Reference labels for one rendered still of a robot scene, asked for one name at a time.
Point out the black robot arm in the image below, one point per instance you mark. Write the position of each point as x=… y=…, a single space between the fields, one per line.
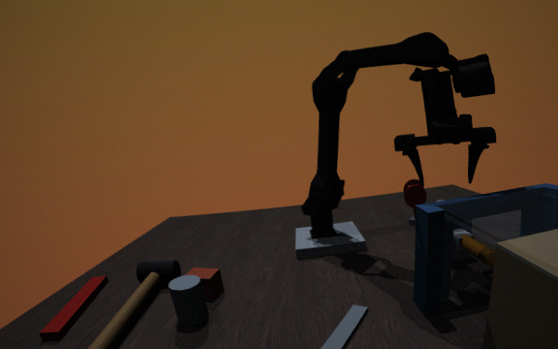
x=470 y=77

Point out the grey cylinder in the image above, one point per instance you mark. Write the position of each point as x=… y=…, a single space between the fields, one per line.
x=189 y=300

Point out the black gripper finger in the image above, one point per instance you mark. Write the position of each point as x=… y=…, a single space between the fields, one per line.
x=474 y=156
x=414 y=156

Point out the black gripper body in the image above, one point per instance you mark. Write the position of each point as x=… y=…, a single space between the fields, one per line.
x=409 y=143

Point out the black mallet with wooden handle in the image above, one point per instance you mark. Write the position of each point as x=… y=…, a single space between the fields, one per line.
x=149 y=274

